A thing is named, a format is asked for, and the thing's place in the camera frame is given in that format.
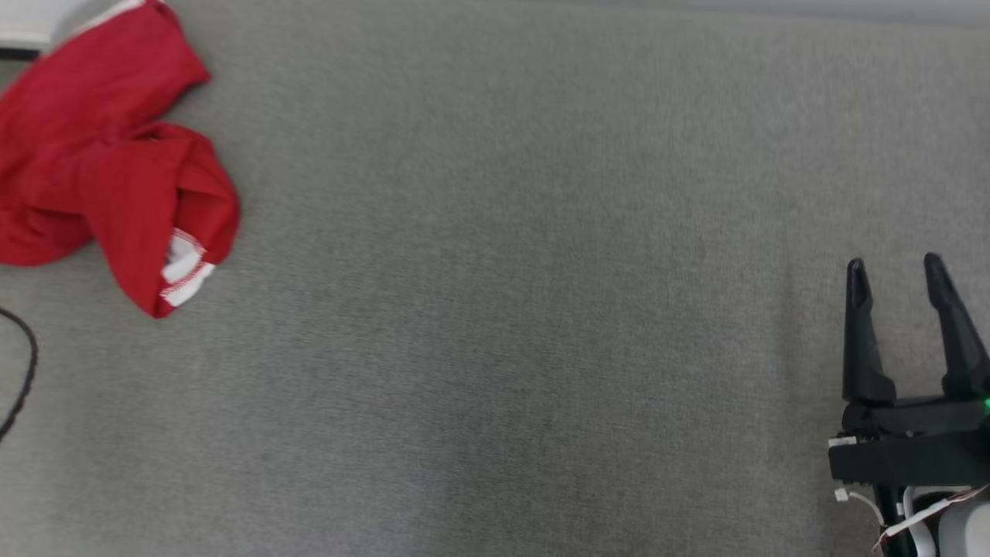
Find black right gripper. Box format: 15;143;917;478
827;251;990;487

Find crumpled red garment white trim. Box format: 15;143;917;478
0;0;241;320

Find white flat ribbon cable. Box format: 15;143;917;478
872;484;990;556

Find thin white wire with plug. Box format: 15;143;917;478
834;487;884;528

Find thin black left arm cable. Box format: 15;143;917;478
0;306;39;443

